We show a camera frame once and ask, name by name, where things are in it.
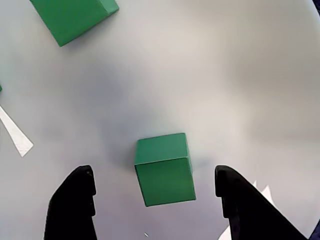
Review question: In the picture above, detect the white round plate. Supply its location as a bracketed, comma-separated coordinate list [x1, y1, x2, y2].
[0, 0, 320, 240]

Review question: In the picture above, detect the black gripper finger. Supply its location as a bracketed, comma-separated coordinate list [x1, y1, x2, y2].
[43, 164, 99, 240]
[214, 164, 309, 240]

